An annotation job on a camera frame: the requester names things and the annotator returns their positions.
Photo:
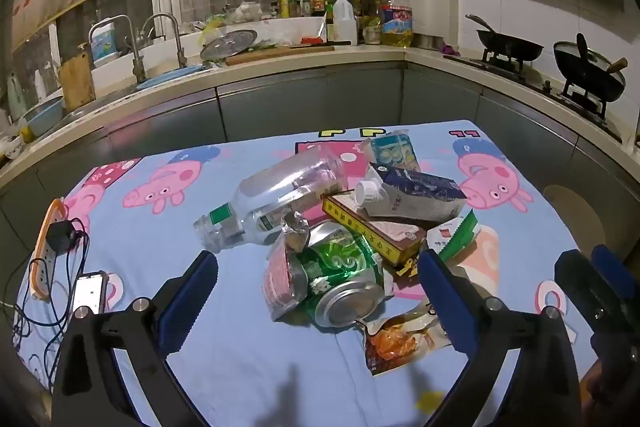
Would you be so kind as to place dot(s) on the white ceramic sink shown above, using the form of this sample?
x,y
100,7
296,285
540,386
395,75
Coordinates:
x,y
160,52

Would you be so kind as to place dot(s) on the black pan with glass lid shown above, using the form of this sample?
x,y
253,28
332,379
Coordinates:
x,y
585,72

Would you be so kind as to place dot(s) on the crushed green drink can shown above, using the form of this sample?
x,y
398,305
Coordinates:
x,y
340,277

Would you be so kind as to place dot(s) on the clear plastic bottle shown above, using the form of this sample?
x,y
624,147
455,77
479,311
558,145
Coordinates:
x,y
280,192

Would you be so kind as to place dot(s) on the metal faucet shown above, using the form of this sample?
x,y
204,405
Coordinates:
x,y
136,62
180,47

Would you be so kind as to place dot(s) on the gas stove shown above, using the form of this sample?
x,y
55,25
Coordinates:
x,y
545,89

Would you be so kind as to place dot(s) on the white container with blue label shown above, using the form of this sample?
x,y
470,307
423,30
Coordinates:
x,y
102,44

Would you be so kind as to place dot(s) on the orange and white power strip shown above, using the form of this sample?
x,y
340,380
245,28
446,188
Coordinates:
x,y
42,267

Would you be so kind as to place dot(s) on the white and green snack packet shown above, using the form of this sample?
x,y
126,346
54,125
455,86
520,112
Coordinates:
x,y
450,234

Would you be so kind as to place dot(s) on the yellow and red cardboard box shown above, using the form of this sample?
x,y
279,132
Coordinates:
x,y
370,227

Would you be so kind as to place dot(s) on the upright wooden cutting board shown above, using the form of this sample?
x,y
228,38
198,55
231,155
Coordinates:
x,y
77,82

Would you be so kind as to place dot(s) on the black wok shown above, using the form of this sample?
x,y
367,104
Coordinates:
x,y
510,47

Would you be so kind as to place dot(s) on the yellow cooking oil bottle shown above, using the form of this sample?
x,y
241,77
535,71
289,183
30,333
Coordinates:
x,y
396,27

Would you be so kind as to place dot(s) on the white plastic jug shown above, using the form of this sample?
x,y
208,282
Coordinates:
x,y
345,24

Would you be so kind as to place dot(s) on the blue plastic basin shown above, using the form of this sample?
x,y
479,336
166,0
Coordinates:
x,y
45,114

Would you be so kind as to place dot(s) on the wooden chair back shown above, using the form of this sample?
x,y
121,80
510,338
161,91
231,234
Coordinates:
x,y
570,212

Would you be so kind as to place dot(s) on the dark blue milk carton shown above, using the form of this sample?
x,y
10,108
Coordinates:
x,y
420,197

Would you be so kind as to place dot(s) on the black charger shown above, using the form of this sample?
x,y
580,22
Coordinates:
x,y
59,238

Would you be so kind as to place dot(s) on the kitchen counter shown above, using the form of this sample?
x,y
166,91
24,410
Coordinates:
x,y
300,97

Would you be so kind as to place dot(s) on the purple cloth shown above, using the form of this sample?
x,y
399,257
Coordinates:
x,y
450,48

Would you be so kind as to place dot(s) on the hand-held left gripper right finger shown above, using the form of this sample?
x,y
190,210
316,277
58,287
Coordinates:
x,y
445,302

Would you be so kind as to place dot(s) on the blue tray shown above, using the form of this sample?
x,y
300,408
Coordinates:
x,y
170,77

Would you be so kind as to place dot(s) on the flat wooden cutting board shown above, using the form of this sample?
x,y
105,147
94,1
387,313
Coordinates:
x,y
280,53

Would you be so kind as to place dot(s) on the yellow snack packet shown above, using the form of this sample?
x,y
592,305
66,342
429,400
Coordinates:
x,y
400,342

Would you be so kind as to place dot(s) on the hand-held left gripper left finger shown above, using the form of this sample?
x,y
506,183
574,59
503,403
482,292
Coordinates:
x,y
187,302

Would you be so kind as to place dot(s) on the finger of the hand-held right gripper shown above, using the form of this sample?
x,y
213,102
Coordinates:
x,y
575,274
615,272

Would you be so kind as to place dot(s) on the glass pot lid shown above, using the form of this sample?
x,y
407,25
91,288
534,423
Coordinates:
x,y
227,44

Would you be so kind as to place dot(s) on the smartphone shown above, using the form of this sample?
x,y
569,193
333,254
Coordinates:
x,y
90,292

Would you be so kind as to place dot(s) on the red foil snack wrapper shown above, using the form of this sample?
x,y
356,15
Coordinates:
x,y
277,277

